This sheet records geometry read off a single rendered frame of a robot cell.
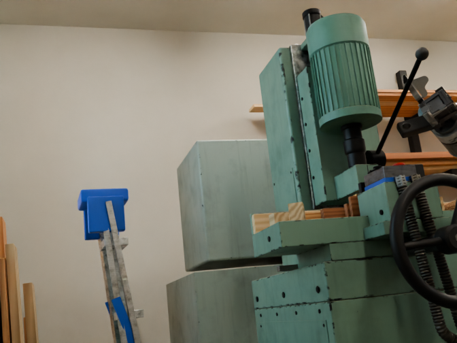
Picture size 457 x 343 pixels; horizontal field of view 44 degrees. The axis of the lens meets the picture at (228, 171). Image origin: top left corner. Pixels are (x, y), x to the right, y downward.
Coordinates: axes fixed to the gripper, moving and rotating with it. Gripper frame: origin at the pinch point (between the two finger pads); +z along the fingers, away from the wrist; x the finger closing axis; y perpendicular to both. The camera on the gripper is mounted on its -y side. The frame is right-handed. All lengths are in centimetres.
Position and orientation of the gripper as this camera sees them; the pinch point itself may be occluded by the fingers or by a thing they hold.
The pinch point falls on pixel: (411, 94)
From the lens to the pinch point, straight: 161.7
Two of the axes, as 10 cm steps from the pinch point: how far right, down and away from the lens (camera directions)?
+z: -6.2, -3.9, -6.8
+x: 2.0, 7.6, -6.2
